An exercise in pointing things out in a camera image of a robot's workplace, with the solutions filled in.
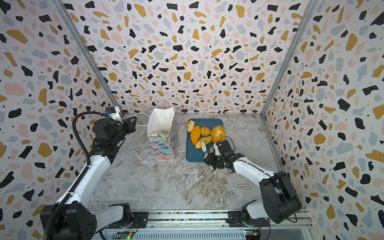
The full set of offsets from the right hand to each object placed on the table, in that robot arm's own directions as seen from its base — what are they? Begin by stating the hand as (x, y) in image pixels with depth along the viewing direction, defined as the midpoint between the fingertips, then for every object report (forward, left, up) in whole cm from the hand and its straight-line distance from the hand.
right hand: (204, 158), depth 87 cm
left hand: (+11, +35, +25) cm, 44 cm away
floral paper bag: (+5, +22, +18) cm, 29 cm away
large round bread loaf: (+21, -9, -4) cm, 23 cm away
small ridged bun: (+24, 0, -6) cm, 24 cm away
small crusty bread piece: (+26, +10, -2) cm, 28 cm away
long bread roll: (+16, -2, -5) cm, 17 cm away
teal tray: (+7, +7, -9) cm, 14 cm away
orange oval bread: (+20, +6, -5) cm, 22 cm away
